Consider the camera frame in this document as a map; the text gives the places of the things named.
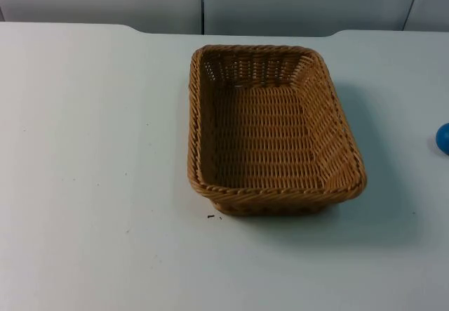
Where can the pale brown wicker basket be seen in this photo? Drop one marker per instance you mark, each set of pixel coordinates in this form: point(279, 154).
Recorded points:
point(266, 139)

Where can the blue ball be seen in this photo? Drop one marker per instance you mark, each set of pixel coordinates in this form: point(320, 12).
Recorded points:
point(443, 139)

